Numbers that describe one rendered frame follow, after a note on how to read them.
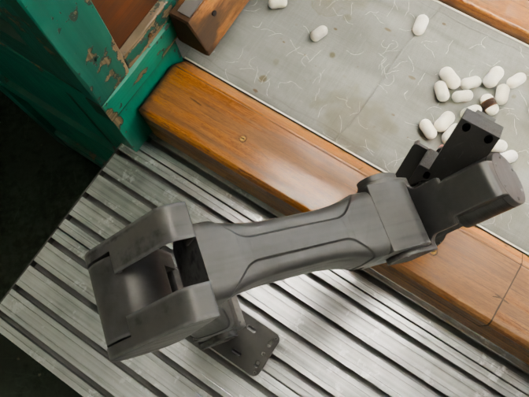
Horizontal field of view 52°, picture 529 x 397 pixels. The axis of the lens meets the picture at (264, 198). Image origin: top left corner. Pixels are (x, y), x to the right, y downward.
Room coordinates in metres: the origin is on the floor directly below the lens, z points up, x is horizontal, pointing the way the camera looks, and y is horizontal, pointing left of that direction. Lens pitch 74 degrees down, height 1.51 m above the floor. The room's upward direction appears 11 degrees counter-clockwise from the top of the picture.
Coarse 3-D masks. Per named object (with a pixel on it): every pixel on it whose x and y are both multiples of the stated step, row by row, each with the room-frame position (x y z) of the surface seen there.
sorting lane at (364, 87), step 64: (256, 0) 0.56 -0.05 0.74; (320, 0) 0.54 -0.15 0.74; (384, 0) 0.52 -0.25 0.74; (256, 64) 0.45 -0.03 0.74; (320, 64) 0.42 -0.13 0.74; (384, 64) 0.40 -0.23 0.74; (448, 64) 0.38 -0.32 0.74; (512, 64) 0.36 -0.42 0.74; (320, 128) 0.32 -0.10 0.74; (384, 128) 0.30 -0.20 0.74; (512, 128) 0.26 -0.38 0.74
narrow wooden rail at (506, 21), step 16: (448, 0) 0.48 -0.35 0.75; (464, 0) 0.47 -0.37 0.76; (480, 0) 0.46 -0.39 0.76; (496, 0) 0.46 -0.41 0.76; (512, 0) 0.45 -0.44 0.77; (480, 16) 0.45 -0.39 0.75; (496, 16) 0.43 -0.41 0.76; (512, 16) 0.43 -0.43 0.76; (528, 16) 0.42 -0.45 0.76; (512, 32) 0.41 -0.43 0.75; (528, 32) 0.39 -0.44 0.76
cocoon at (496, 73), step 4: (492, 68) 0.35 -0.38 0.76; (496, 68) 0.35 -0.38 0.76; (500, 68) 0.35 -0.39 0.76; (488, 72) 0.35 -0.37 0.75; (492, 72) 0.34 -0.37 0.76; (496, 72) 0.34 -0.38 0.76; (500, 72) 0.34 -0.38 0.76; (488, 76) 0.34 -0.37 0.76; (492, 76) 0.34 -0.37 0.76; (496, 76) 0.33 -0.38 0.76; (500, 76) 0.33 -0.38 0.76; (484, 80) 0.34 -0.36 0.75; (488, 80) 0.33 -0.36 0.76; (492, 80) 0.33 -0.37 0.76; (496, 80) 0.33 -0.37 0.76; (484, 84) 0.33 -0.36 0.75; (488, 84) 0.33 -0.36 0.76; (492, 84) 0.33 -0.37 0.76; (496, 84) 0.33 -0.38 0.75
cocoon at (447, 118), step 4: (444, 112) 0.30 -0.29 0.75; (448, 112) 0.30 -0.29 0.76; (440, 116) 0.29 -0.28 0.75; (444, 116) 0.29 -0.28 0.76; (448, 116) 0.29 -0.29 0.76; (452, 116) 0.29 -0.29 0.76; (436, 120) 0.29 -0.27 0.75; (440, 120) 0.29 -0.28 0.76; (444, 120) 0.28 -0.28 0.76; (448, 120) 0.28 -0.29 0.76; (452, 120) 0.28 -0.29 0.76; (436, 124) 0.28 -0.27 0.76; (440, 124) 0.28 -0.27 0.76; (444, 124) 0.28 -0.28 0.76; (448, 124) 0.28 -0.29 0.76; (436, 128) 0.28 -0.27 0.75; (440, 128) 0.27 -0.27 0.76; (444, 128) 0.27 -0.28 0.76
